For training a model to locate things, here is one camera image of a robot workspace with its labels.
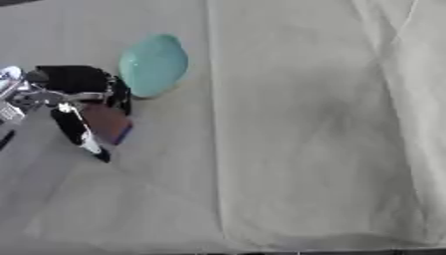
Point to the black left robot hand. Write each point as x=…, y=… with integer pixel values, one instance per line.
x=72, y=79

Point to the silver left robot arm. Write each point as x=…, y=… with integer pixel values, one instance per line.
x=11, y=89

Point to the brown and purple block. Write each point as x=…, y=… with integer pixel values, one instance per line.
x=110, y=122

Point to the teal oval dish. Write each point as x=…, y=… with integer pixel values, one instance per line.
x=153, y=65

